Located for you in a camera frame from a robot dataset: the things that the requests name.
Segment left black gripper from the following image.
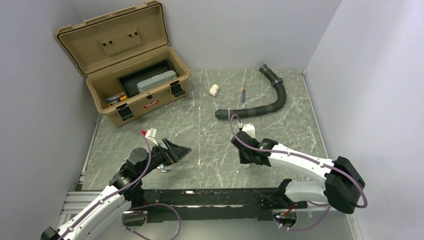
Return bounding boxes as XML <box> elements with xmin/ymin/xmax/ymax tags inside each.
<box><xmin>138</xmin><ymin>137</ymin><xmax>191</xmax><ymax>178</ymax></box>

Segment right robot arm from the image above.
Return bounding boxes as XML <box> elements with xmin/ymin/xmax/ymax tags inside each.
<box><xmin>231</xmin><ymin>130</ymin><xmax>368</xmax><ymax>214</ymax></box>

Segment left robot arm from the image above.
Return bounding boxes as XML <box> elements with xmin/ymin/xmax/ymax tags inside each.
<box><xmin>40</xmin><ymin>138</ymin><xmax>192</xmax><ymax>240</ymax></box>

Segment silver open-end wrench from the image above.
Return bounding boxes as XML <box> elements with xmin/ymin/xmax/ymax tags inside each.
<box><xmin>157</xmin><ymin>164</ymin><xmax>171</xmax><ymax>173</ymax></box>

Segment white pipe fitting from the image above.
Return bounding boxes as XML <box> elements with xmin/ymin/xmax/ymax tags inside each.
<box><xmin>209</xmin><ymin>84</ymin><xmax>220</xmax><ymax>97</ymax></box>

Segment grey plastic case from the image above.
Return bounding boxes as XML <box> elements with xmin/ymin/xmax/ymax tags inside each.
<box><xmin>136</xmin><ymin>70</ymin><xmax>177</xmax><ymax>94</ymax></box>

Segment black tray in toolbox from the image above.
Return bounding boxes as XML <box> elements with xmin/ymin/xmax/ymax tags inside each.
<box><xmin>118</xmin><ymin>60</ymin><xmax>178</xmax><ymax>98</ymax></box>

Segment orange black tool in toolbox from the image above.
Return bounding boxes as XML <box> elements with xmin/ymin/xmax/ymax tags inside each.
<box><xmin>105</xmin><ymin>93</ymin><xmax>128</xmax><ymax>106</ymax></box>

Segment tan plastic toolbox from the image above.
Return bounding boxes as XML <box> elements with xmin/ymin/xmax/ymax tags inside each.
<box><xmin>56</xmin><ymin>0</ymin><xmax>190</xmax><ymax>127</ymax></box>

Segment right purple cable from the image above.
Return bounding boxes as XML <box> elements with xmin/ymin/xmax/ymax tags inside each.
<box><xmin>229</xmin><ymin>113</ymin><xmax>369</xmax><ymax>233</ymax></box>

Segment purple cable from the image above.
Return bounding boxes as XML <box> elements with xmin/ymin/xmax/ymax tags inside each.
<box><xmin>56</xmin><ymin>129</ymin><xmax>182</xmax><ymax>240</ymax></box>
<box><xmin>229</xmin><ymin>113</ymin><xmax>369</xmax><ymax>233</ymax></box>

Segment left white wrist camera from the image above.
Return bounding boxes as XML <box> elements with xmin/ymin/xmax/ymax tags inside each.
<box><xmin>140</xmin><ymin>127</ymin><xmax>158</xmax><ymax>148</ymax></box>

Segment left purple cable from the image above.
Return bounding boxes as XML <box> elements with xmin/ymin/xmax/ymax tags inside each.
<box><xmin>56</xmin><ymin>129</ymin><xmax>182</xmax><ymax>240</ymax></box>

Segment black corrugated hose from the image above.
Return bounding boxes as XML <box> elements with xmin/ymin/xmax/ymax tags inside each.
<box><xmin>214</xmin><ymin>64</ymin><xmax>288</xmax><ymax>121</ymax></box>

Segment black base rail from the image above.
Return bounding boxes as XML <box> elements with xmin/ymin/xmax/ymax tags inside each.
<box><xmin>130</xmin><ymin>188</ymin><xmax>308</xmax><ymax>223</ymax></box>

